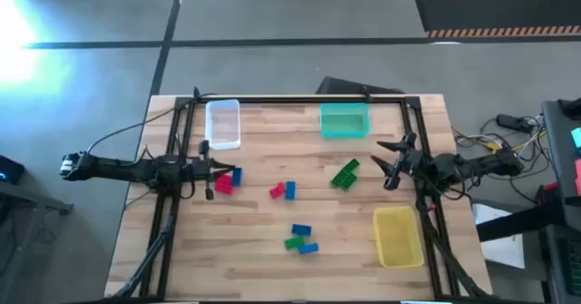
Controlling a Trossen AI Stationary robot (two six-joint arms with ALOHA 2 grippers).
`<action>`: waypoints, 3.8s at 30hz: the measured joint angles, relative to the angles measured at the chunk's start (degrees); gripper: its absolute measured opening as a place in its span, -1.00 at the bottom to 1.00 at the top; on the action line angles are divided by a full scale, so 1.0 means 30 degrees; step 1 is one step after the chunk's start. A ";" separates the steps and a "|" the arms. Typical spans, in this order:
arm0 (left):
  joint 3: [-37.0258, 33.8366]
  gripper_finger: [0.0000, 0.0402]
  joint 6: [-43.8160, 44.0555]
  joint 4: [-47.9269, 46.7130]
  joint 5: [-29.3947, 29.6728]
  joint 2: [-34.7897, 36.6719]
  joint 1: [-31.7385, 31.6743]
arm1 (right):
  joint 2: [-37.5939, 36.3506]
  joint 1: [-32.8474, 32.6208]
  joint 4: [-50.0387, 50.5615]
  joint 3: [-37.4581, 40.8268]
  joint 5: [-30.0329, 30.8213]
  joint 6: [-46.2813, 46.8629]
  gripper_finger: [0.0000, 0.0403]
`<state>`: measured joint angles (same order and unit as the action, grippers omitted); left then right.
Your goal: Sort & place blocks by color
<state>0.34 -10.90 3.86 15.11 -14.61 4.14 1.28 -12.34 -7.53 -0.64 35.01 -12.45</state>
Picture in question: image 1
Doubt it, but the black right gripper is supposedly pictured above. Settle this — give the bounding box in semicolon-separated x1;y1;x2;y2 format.
370;132;428;191

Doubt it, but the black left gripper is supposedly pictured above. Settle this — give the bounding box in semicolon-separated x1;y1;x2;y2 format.
183;139;236;201

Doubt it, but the large red building block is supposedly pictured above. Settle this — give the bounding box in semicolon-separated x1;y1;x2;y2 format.
213;173;235;196

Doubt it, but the clear plastic bin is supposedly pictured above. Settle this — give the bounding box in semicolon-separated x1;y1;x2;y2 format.
204;98;241;152

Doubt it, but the teal plastic bin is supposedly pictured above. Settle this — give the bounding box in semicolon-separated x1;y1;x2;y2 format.
319;102;371;140

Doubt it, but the yellow plastic bin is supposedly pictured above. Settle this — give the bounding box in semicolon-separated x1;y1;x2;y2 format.
372;205;426;270

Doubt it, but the black power adapter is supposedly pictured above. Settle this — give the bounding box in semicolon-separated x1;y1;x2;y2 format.
495;113;532;132

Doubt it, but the black stand beam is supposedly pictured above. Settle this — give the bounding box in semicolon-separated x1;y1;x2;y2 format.
475;201;566;244

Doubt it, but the white paper sheet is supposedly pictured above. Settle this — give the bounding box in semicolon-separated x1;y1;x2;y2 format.
471;202;527;270

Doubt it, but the black side table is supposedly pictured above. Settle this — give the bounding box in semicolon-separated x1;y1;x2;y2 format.
541;97;581;232

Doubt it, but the black hazard-striped floor mat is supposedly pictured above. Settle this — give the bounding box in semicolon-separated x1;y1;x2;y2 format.
414;0;581;39

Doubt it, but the grey stand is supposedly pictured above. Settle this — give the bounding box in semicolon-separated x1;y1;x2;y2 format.
0;180;74;304

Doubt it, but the dark keyboard tray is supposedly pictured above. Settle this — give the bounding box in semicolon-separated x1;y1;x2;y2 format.
542;224;581;304

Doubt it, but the black device with blue light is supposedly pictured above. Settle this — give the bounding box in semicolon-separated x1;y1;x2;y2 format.
0;153;26;186

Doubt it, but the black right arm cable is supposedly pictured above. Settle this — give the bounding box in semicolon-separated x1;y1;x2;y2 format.
447;167;471;201

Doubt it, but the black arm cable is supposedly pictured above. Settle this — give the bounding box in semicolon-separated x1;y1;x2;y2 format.
447;167;471;201
85;93;219;155

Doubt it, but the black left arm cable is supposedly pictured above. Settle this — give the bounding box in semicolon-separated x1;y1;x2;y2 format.
85;93;219;155

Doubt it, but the black aluminium table frame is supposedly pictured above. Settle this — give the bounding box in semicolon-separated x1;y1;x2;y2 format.
106;93;494;303

